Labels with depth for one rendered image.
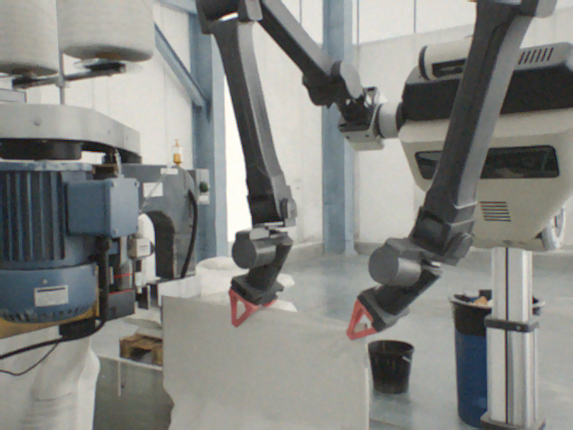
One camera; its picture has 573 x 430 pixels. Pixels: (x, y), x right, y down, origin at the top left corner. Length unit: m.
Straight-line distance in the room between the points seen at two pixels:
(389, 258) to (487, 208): 0.59
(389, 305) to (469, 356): 2.31
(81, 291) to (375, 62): 9.23
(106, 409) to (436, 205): 1.45
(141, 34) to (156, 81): 5.92
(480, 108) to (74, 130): 0.60
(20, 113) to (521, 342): 1.19
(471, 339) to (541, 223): 1.85
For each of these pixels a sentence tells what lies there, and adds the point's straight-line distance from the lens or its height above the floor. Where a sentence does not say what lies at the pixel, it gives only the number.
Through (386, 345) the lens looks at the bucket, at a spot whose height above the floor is 0.22.
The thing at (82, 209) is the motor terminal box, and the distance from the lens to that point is 0.94.
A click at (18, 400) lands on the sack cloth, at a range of 1.63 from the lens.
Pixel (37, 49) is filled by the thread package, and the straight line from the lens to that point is 1.29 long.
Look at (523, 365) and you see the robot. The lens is 1.55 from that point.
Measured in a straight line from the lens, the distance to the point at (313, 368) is 1.08.
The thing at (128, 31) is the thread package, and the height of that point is 1.56.
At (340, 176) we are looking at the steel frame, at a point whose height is 1.36.
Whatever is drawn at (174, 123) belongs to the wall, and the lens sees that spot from 7.13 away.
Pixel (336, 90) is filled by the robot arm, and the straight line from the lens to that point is 1.32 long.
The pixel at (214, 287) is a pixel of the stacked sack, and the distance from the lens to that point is 4.05.
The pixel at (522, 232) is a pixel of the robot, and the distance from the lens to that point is 1.45.
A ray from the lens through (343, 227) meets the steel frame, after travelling 9.86.
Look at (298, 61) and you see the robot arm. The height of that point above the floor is 1.55.
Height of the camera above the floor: 1.30
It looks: 3 degrees down
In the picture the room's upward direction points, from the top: 1 degrees counter-clockwise
